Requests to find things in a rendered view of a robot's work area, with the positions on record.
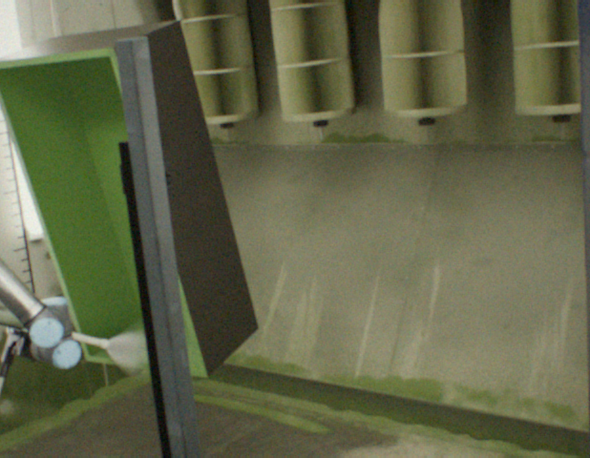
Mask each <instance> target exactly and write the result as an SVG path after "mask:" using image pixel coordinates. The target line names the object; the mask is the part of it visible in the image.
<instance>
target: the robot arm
mask: <svg viewBox="0 0 590 458"><path fill-rule="evenodd" d="M0 302H1V303H2V304H4V305H5V306H6V307H7V308H8V309H9V311H10V312H11V313H12V314H13V315H14V316H15V317H16V318H17V320H18V321H19V322H21V323H22V325H23V326H24V327H25V328H26V329H27V330H28V331H24V330H17V329H13V328H10V331H8V332H9V337H8V346H11V344H12V343H13V342H17V341H18V343H17V345H16V347H13V350H12V354H15V355H19V356H23V357H26V358H29V359H31V361H35V362H39V363H47V364H51V365H54V366H55V367H58V368H70V367H72V366H74V365H75V364H76V363H77V362H78V360H79V358H80V347H79V345H78V344H77V343H76V342H75V341H74V336H73V330H72V324H71V318H70V311H69V305H68V301H66V299H64V298H53V299H47V300H43V301H40V300H39V299H38V297H37V296H36V295H35V294H34V293H33V292H32V291H31V290H30V288H29V287H28V286H27V285H26V284H25V283H23V281H21V280H20V279H19V277H18V276H17V275H16V274H15V273H14V272H13V271H12V270H11V269H10V268H9V267H8V266H7V265H6V264H5V263H4V262H3V261H2V260H1V259H0ZM15 349H16V353H17V354H16V353H14V351H15ZM22 354H23V355H22Z"/></svg>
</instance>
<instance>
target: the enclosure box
mask: <svg viewBox="0 0 590 458"><path fill-rule="evenodd" d="M146 36H147V38H148V43H149V51H150V59H151V67H152V74H153V82H154V90H155V98H156V105H157V113H158V128H159V135H160V144H161V151H162V157H169V158H171V165H172V173H173V176H174V179H173V181H174V189H172V190H167V197H168V206H169V214H170V222H172V229H173V238H174V245H175V253H176V261H177V268H178V277H179V292H180V299H181V307H182V316H183V323H184V330H185V339H186V346H187V355H189V362H190V369H191V376H197V377H203V378H209V377H210V376H211V375H212V374H213V373H214V372H215V370H216V369H217V368H218V367H219V366H220V365H221V364H222V363H223V362H224V361H225V360H226V359H228V358H229V357H230V356H231V355H232V354H233V353H235V352H236V350H237V349H238V348H239V347H240V346H241V345H242V344H243V343H244V342H245V341H247V340H248V339H249V338H250V337H251V336H252V335H253V334H254V333H255V332H256V330H257V329H258V328H259V327H258V323H257V319H256V315H255V310H254V306H253V302H252V299H251V296H250V291H249V287H248V283H247V280H246V279H245V275H244V271H243V267H242V260H241V255H240V252H239V248H238V244H237V241H236V236H235V232H234V228H233V224H232V220H231V216H230V212H229V208H227V205H226V201H225V196H224V192H223V189H222V185H221V177H220V173H219V169H218V165H217V162H216V158H215V154H214V150H213V146H212V141H211V137H210V134H209V130H207V126H206V121H205V117H204V114H203V110H202V106H201V103H200V95H199V91H198V87H197V83H196V78H195V75H194V72H193V68H192V64H191V59H190V55H189V51H188V48H187V44H186V40H184V35H183V31H182V27H181V24H180V21H179V20H178V21H170V22H162V23H155V24H148V25H139V26H132V27H125V28H116V29H108V30H102V31H91V32H87V33H79V34H71V35H64V36H58V37H53V38H50V39H48V40H45V41H42V42H40V43H37V44H33V45H30V46H28V47H26V49H23V50H21V51H18V52H13V53H10V54H7V55H4V56H2V57H0V108H1V111H2V115H3V117H4V120H5V122H6V125H7V128H8V131H9V135H10V138H11V143H12V146H13V149H14V151H15V153H16V157H17V160H18V163H19V166H20V169H22V172H23V175H24V179H25V181H26V184H27V187H28V189H29V192H30V195H31V199H32V204H33V207H34V210H35V213H36V215H37V219H38V221H39V224H40V227H41V230H42V233H43V236H44V240H45V242H47V245H48V248H49V251H50V253H51V256H52V260H53V265H54V268H55V271H56V274H57V277H58V280H59V283H60V286H61V288H62V291H63V294H64V298H65V299H66V301H68V305H69V309H70V312H71V315H72V319H73V321H74V326H75V329H76V332H77V333H78V334H82V335H86V337H91V338H95V339H99V340H106V341H108V340H110V339H111V338H112V337H113V336H115V335H116V333H118V332H120V331H122V330H124V329H126V328H129V327H132V326H134V325H137V324H140V323H143V320H142V313H141V306H140V298H139V291H138V284H137V270H136V263H135V255H134V248H133V242H132V241H131V234H130V227H129V220H128V212H127V205H126V197H125V195H123V192H122V185H121V176H120V170H119V165H120V164H121V162H120V154H119V148H118V143H119V142H122V141H127V140H128V138H127V132H126V125H125V117H124V110H123V103H122V95H121V88H120V81H119V73H118V65H117V59H116V44H115V41H116V40H119V39H129V38H140V37H146Z"/></svg>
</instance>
